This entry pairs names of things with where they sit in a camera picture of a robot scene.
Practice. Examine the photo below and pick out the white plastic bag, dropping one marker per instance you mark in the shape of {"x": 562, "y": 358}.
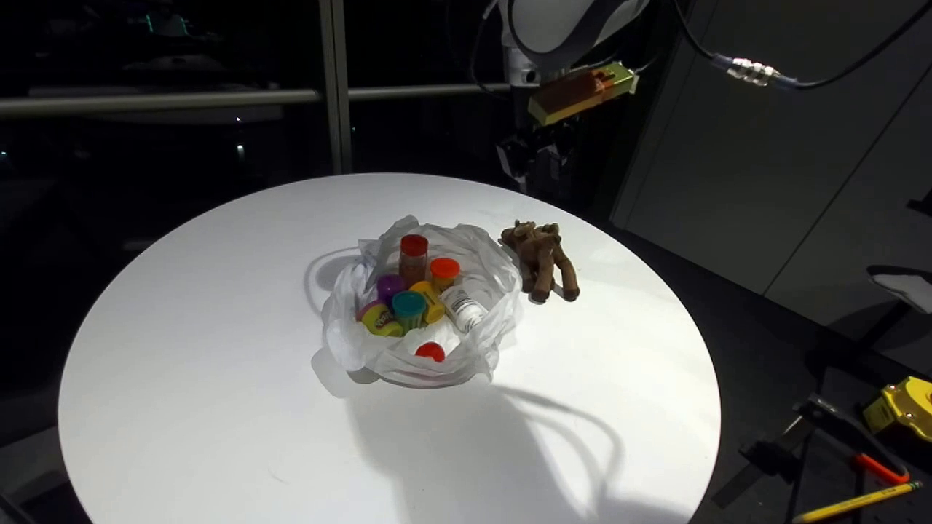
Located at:
{"x": 486, "y": 272}

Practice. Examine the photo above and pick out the brown plush moose toy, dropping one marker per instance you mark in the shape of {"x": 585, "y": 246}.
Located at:
{"x": 543, "y": 261}

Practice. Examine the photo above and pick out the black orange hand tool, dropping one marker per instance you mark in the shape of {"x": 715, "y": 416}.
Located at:
{"x": 821, "y": 416}

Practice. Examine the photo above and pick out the metal window railing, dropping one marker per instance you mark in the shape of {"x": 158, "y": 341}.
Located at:
{"x": 151, "y": 55}

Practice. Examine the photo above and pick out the orange lid play-doh tub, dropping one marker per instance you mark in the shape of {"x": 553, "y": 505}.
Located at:
{"x": 442, "y": 272}

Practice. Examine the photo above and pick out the magenta lid play-doh tub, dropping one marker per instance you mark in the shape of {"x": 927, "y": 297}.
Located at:
{"x": 378, "y": 320}

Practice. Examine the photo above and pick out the white supplement bottle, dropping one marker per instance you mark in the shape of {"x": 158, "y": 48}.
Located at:
{"x": 463, "y": 309}

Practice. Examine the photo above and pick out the purple lid play-doh tub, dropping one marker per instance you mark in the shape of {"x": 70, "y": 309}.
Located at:
{"x": 389, "y": 285}

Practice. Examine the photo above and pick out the yellow pencil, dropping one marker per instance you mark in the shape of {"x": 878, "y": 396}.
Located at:
{"x": 853, "y": 505}

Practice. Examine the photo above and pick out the yellow tool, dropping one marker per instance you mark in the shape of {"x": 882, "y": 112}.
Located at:
{"x": 900, "y": 406}

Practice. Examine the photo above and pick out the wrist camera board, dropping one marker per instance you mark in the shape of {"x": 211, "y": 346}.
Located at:
{"x": 579, "y": 90}

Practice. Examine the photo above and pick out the teal lid play-doh tub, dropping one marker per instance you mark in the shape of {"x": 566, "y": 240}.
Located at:
{"x": 409, "y": 307}

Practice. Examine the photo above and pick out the spice jar red lid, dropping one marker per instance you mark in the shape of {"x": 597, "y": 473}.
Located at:
{"x": 410, "y": 256}

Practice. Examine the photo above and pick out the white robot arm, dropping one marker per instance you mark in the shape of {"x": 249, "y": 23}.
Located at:
{"x": 550, "y": 36}

